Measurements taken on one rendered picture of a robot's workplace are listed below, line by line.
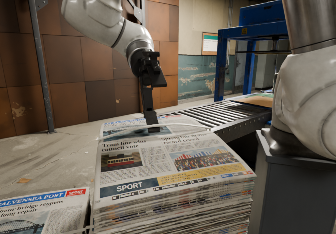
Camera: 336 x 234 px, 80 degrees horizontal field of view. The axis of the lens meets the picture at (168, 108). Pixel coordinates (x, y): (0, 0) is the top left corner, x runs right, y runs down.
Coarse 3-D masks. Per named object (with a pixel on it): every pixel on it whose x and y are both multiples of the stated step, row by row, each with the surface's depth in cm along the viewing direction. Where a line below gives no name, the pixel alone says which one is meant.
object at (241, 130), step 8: (264, 112) 170; (240, 120) 149; (248, 120) 151; (256, 120) 158; (264, 120) 167; (216, 128) 132; (224, 128) 134; (232, 128) 140; (240, 128) 146; (248, 128) 153; (256, 128) 161; (224, 136) 135; (232, 136) 142; (240, 136) 148
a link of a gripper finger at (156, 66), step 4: (152, 52) 43; (156, 52) 44; (152, 56) 44; (156, 56) 44; (152, 60) 44; (156, 60) 44; (152, 64) 43; (156, 64) 43; (152, 68) 43; (156, 68) 42; (156, 72) 42
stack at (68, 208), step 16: (48, 192) 66; (64, 192) 66; (80, 192) 66; (0, 208) 59; (16, 208) 59; (32, 208) 59; (48, 208) 59; (64, 208) 59; (80, 208) 59; (0, 224) 53; (16, 224) 53; (32, 224) 53; (48, 224) 53; (64, 224) 53; (80, 224) 54
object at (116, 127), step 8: (128, 120) 67; (136, 120) 66; (144, 120) 65; (160, 120) 63; (168, 120) 63; (176, 120) 62; (184, 120) 62; (192, 120) 62; (104, 128) 56; (112, 128) 56; (120, 128) 55; (128, 128) 55; (144, 128) 55; (160, 128) 55
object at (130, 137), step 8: (168, 128) 54; (176, 128) 54; (184, 128) 54; (192, 128) 55; (200, 128) 55; (120, 136) 49; (128, 136) 48; (136, 136) 49; (144, 136) 49; (152, 136) 49; (160, 136) 49; (168, 136) 49; (176, 136) 49; (184, 136) 49; (104, 144) 44; (112, 144) 44
